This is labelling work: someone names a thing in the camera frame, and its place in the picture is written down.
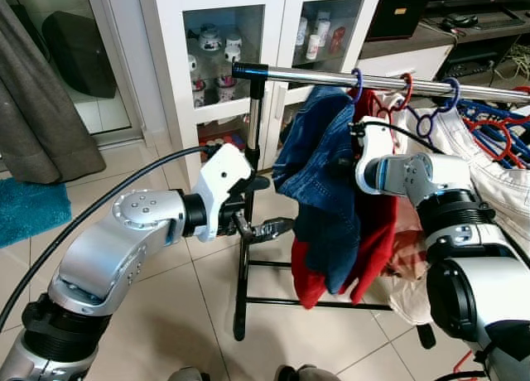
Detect blue denim garment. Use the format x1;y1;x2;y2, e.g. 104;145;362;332
272;87;365;295

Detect red polo shirt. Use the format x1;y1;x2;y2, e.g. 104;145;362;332
291;87;402;309

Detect purple plastic hanger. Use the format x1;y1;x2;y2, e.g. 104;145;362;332
412;76;462;140
348;66;366;106

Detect red plastic hanger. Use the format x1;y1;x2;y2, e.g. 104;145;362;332
460;84;530;168
364;72;415;121
451;350;479;380

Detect red patterned box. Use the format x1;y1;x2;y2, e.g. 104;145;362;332
199;131;245;154

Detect chrome and black clothes rack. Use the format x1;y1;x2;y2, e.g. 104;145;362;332
230;60;530;349

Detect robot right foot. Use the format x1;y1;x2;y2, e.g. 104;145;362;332
276;364;342;381

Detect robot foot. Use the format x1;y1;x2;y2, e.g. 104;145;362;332
166;366;206;381
276;364;342;381

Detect white glass door cabinet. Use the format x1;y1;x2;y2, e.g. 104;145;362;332
137;0;386;183

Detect white ceramic jar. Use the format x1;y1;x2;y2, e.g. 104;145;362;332
197;25;223;55

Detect white printed bottle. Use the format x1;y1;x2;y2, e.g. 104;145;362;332
308;12;330;60

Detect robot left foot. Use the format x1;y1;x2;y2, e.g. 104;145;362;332
166;366;206;381

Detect white framed glass door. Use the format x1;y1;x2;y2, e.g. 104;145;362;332
0;0;148;147

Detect grey topped low sideboard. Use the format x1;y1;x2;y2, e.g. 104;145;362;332
360;0;530;88

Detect teal floor mat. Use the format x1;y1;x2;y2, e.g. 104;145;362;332
0;178;73;249

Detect black box with gold label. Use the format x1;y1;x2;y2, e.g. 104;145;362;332
367;0;431;42

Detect grey curtain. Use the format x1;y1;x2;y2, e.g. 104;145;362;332
0;0;107;185

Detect black bag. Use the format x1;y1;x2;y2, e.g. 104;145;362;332
41;11;117;99

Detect white trousers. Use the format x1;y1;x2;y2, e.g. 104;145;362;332
426;108;530;258

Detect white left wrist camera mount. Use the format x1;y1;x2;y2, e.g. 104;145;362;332
192;143;254;243

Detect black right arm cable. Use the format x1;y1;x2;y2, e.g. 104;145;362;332
349;116;452;158

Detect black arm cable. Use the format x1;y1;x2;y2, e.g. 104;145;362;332
0;146;214;332
349;116;452;158

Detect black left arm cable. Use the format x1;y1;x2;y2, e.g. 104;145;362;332
0;146;214;332

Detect black floor cable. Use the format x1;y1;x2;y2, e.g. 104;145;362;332
431;369;489;381

